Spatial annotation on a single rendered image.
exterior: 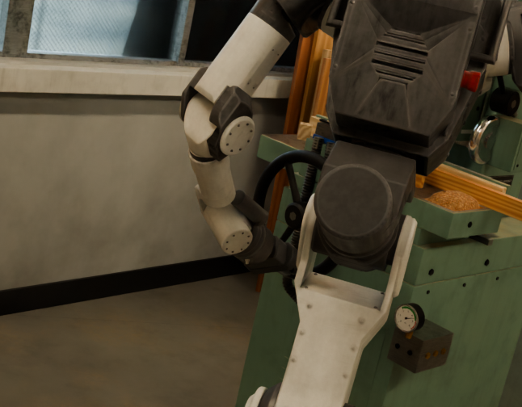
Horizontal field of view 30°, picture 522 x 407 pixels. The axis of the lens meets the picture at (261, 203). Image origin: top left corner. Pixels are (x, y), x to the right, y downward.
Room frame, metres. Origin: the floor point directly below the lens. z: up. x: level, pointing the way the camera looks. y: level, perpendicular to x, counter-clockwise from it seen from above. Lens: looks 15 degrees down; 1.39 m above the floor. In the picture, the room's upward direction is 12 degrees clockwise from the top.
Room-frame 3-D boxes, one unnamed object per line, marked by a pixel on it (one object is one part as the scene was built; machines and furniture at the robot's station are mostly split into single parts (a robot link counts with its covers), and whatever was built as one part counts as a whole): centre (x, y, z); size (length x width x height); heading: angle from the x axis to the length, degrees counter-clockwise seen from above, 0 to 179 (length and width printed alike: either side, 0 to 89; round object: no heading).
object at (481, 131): (2.36, -0.50, 1.02); 0.12 x 0.03 x 0.12; 138
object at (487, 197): (2.32, -0.35, 0.92); 0.62 x 0.02 x 0.04; 48
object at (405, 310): (2.01, -0.37, 0.65); 0.06 x 0.04 x 0.08; 48
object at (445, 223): (2.29, -0.22, 0.87); 0.61 x 0.30 x 0.06; 48
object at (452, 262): (2.43, -0.40, 0.76); 0.57 x 0.45 x 0.09; 138
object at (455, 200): (2.13, -0.42, 0.91); 0.12 x 0.09 x 0.03; 138
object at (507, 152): (2.38, -0.56, 1.02); 0.09 x 0.07 x 0.12; 48
